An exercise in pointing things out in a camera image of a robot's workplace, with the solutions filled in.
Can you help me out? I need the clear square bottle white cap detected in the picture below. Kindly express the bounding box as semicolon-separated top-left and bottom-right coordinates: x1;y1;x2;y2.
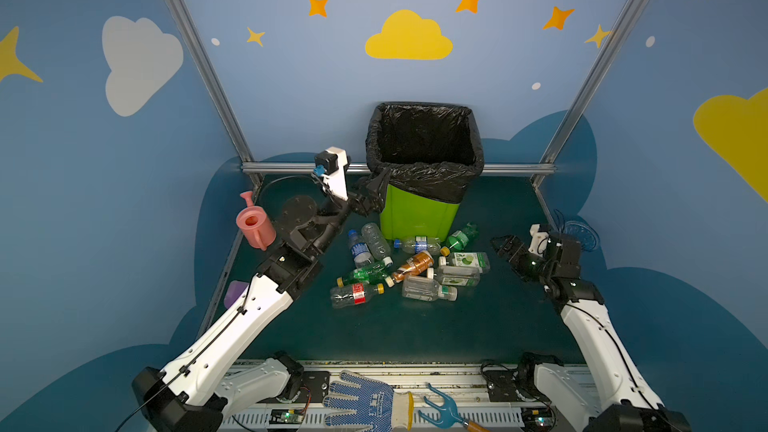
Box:
402;276;458;302

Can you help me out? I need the teal garden hand rake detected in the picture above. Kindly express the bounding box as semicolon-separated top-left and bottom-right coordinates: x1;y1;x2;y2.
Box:
417;382;488;432

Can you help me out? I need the green circuit board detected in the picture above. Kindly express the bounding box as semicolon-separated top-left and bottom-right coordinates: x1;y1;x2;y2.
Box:
268;409;305;426
521;408;557;432

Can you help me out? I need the purple blue glass vase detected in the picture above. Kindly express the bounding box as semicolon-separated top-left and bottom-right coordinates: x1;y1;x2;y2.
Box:
556;220;600;252

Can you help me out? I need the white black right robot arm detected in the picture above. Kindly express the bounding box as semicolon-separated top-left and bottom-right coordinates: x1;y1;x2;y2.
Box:
491;224;691;431

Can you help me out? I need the red label yellow cap bottle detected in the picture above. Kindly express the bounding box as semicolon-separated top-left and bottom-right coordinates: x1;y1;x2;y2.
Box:
330;283;385;309

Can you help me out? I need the green sprite bottle yellow cap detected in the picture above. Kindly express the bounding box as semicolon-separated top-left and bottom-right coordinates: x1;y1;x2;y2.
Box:
337;257;393;287

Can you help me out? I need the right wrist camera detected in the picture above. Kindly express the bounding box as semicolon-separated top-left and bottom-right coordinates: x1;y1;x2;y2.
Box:
528;224;551;257

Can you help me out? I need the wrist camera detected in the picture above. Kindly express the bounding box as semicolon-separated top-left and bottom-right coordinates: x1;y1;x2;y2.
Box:
313;147;349;201
528;224;551;257

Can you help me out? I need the blue label bottle blue cap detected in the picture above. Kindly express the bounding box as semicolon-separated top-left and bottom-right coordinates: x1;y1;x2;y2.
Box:
347;229;375;268

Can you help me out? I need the black bin liner bag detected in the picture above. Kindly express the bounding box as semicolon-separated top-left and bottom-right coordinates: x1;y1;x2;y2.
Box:
365;101;485;204

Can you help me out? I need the pink plastic watering can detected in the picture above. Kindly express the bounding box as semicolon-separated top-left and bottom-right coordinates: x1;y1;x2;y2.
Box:
236;191;277;251

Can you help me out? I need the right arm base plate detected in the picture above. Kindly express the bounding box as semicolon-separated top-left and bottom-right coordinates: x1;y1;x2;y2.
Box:
480;366;538;402

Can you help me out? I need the clear crushed bottle white cap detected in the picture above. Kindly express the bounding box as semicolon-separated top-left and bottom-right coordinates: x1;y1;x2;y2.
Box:
361;222;393;269

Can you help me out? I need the green bottle by bin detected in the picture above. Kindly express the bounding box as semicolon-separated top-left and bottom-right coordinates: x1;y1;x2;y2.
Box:
440;222;479;257

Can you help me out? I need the blue white knitted glove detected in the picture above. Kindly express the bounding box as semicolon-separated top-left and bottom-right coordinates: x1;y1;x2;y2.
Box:
323;370;414;432

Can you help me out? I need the purple pink toy shovel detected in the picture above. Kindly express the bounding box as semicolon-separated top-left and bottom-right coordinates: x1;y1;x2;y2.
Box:
223;280;250;309

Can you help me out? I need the lime label square bottle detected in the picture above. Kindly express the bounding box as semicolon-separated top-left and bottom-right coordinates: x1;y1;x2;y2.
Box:
438;252;491;273

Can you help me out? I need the right green circuit board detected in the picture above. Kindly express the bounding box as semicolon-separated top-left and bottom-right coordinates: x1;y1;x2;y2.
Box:
521;408;557;432

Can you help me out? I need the green plastic bin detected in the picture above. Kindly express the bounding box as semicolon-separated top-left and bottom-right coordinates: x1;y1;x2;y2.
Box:
380;185;460;240

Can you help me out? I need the orange tea bottle white cap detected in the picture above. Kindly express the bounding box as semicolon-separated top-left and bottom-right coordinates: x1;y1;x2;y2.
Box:
385;251;434;287

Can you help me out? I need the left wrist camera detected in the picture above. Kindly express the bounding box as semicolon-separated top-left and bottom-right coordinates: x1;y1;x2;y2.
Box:
313;147;349;201

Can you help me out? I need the blue cap water bottle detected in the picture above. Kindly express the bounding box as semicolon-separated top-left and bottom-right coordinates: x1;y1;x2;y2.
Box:
393;236;441;255

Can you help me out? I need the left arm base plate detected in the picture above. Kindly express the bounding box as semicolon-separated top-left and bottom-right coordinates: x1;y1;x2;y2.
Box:
278;370;331;403

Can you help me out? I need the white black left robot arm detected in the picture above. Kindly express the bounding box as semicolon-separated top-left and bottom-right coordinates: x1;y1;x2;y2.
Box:
132;168;392;431

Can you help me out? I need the left green circuit board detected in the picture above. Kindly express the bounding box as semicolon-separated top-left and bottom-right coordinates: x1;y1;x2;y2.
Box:
268;409;305;426

